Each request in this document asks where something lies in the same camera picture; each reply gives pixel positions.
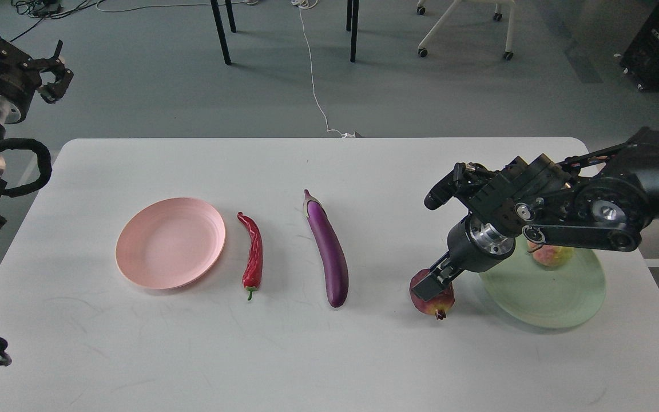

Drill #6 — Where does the dark red pomegranate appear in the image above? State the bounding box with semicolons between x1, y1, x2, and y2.
408;269;455;320

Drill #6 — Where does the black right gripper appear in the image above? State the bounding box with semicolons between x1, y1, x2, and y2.
411;216;516;302

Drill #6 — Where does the pink plate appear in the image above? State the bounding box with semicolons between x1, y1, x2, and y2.
115;197;227;290

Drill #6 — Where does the green plate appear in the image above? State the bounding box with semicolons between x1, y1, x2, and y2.
479;236;606;328

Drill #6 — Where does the black table leg right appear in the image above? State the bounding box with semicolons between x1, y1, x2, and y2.
346;0;359;63

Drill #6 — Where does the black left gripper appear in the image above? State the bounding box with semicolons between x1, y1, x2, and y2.
0;40;74;125

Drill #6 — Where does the red chili pepper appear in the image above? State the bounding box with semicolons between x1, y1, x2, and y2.
236;212;264;302

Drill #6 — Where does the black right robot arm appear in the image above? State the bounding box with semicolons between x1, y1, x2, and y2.
411;127;659;302

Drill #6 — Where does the black table leg left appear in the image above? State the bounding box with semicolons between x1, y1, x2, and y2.
210;1;236;66

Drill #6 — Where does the purple eggplant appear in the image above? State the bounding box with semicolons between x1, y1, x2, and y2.
303;189;350;308

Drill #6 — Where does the black table leg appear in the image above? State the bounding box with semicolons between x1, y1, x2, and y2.
346;0;359;63
210;1;236;66

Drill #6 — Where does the white rolling chair base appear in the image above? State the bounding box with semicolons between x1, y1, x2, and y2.
417;0;519;61

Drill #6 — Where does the white floor cable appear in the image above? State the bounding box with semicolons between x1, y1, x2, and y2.
292;0;358;139

